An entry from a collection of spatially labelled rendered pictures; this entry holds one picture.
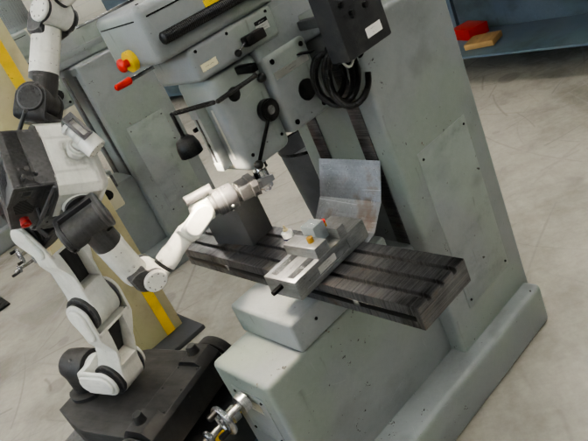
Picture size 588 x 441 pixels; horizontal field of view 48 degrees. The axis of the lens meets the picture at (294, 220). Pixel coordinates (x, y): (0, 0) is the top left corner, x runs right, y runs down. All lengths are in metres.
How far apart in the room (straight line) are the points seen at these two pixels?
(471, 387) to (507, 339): 0.28
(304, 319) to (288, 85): 0.75
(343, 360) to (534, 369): 0.91
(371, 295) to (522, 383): 1.09
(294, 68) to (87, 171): 0.71
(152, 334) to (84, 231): 2.15
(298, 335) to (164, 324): 2.02
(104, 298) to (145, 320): 1.57
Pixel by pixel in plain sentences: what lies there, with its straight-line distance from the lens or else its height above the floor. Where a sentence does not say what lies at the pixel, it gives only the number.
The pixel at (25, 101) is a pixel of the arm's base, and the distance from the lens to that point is 2.14.
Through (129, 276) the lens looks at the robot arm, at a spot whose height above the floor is 1.19.
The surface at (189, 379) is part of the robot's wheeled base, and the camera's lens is 2.60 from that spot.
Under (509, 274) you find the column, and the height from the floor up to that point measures 0.30.
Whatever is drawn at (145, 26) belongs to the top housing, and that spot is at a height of 1.83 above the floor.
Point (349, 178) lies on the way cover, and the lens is 2.42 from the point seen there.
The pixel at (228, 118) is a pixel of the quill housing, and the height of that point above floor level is 1.50.
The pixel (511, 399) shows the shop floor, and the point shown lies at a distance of 2.80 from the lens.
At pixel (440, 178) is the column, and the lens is 2.44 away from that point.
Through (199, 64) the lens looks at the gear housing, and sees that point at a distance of 1.90.
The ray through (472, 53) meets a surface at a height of 0.23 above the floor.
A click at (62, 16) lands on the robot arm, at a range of 2.23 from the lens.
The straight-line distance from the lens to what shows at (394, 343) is 2.49.
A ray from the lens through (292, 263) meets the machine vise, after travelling 2.09.
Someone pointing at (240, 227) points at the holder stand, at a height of 1.01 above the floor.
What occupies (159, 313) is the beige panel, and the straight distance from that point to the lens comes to 4.03.
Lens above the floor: 1.99
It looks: 25 degrees down
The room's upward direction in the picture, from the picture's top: 25 degrees counter-clockwise
